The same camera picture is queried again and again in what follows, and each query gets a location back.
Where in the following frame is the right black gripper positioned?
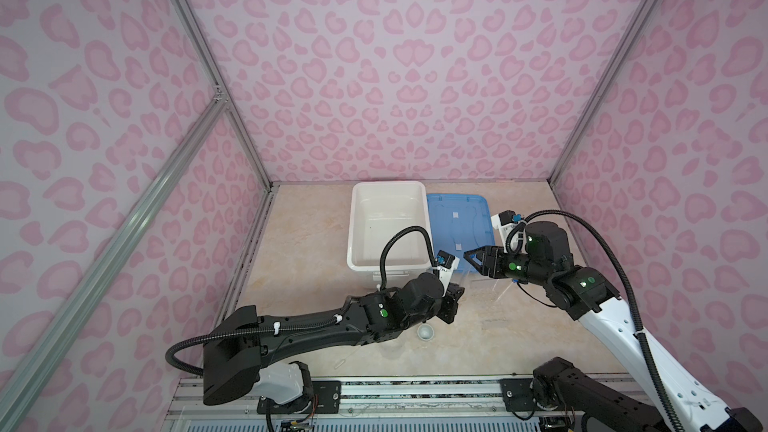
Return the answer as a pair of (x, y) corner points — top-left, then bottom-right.
(461, 244), (552, 287)

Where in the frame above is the blue cap test tube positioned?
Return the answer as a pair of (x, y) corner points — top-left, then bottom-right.
(494, 281), (515, 303)

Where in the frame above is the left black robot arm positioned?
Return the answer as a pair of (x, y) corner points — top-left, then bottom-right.
(203, 272), (465, 406)

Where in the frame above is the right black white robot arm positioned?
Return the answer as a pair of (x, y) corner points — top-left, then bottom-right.
(464, 221), (763, 431)

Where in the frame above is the blue plastic bin lid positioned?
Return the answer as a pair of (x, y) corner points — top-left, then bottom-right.
(427, 193), (495, 273)

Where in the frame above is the small white ceramic crucible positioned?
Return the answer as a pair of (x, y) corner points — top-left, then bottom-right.
(417, 323), (435, 342)

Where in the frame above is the white plastic storage bin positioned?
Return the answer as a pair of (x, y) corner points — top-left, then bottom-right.
(346, 181), (432, 287)

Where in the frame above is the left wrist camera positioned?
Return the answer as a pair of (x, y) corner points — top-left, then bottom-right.
(433, 250), (459, 294)

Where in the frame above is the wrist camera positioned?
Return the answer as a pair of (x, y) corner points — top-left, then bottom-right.
(433, 250), (459, 294)
(491, 210), (522, 245)

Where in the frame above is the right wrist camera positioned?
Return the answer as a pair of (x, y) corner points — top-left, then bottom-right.
(491, 210), (522, 245)

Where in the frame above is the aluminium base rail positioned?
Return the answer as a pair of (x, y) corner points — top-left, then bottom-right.
(161, 373), (637, 432)

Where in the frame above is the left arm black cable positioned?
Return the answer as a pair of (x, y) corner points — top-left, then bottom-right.
(165, 226), (436, 376)

